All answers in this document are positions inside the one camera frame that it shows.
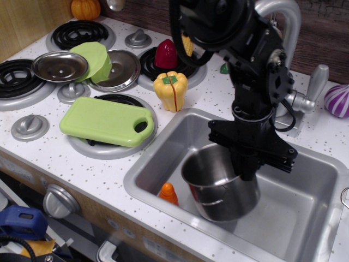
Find green plastic bowl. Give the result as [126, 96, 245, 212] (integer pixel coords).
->
[70, 41, 112, 84]

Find yellow toy corn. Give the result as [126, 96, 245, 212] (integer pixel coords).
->
[182, 33, 194, 57]

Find stainless steel pot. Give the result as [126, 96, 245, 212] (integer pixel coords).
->
[181, 144, 260, 222]

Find silver oven door handle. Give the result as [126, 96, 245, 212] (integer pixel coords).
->
[96, 240, 118, 262]

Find back right black burner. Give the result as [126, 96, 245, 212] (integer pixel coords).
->
[137, 47, 207, 91]

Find silver faucet handle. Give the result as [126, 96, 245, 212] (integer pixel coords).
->
[286, 64, 329, 114]

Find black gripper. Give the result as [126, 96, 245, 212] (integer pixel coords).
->
[208, 109, 298, 181]

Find silver stove knob front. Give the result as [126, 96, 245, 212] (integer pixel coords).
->
[11, 115, 50, 142]

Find silver stove knob back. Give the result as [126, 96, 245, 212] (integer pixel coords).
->
[124, 29, 152, 49]

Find black cable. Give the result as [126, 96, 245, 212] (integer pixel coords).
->
[0, 234, 36, 262]

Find blue clamp tool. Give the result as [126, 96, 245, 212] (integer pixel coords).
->
[1, 205, 48, 240]

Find silver oven knob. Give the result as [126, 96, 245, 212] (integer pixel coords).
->
[43, 183, 80, 219]

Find steel lid left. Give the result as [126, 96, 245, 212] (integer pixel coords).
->
[31, 51, 88, 83]

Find orange toy pumpkin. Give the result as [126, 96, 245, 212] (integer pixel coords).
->
[71, 0, 101, 21]

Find far left black burner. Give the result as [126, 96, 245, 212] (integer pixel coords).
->
[1, 59, 56, 111]

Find orange tape piece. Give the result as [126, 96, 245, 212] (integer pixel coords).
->
[27, 240, 55, 256]

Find purple striped toy onion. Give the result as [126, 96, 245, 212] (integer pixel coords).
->
[324, 85, 348, 118]

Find yellow toy bell pepper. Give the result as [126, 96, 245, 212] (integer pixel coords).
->
[153, 71, 188, 112]

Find silver toy faucet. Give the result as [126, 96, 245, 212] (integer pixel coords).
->
[255, 0, 305, 138]

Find green cutting board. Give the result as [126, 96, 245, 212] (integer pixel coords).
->
[59, 97, 154, 147]

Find orange toy carrot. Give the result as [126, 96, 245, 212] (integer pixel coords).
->
[158, 182, 179, 206]

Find silver hanging spoon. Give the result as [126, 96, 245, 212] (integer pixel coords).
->
[106, 0, 126, 12]

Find silver wire hook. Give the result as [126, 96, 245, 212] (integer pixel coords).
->
[340, 187, 349, 209]

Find silver stove knob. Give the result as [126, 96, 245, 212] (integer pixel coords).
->
[11, 115, 50, 142]
[57, 82, 91, 105]
[124, 29, 152, 49]

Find red toy pepper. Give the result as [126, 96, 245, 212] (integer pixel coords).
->
[154, 39, 178, 69]

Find steel lid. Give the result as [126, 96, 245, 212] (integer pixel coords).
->
[88, 50, 141, 93]
[31, 51, 88, 83]

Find black burner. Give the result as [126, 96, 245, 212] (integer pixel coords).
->
[1, 59, 56, 111]
[137, 47, 207, 91]
[68, 94, 158, 160]
[46, 20, 116, 51]

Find silver sink basin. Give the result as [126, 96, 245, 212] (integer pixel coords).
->
[124, 109, 348, 261]

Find steel lid right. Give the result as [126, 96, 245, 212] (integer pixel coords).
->
[88, 50, 141, 93]

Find silver stove knob middle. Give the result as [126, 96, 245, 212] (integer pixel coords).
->
[57, 82, 91, 105]

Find purple toy eggplant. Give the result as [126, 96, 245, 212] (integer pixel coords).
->
[220, 63, 229, 75]

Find front black burner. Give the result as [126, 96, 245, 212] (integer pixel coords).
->
[68, 94, 158, 160]

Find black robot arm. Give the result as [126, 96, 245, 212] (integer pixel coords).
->
[169, 1, 297, 181]

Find back left black burner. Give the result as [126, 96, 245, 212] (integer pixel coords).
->
[46, 20, 116, 51]

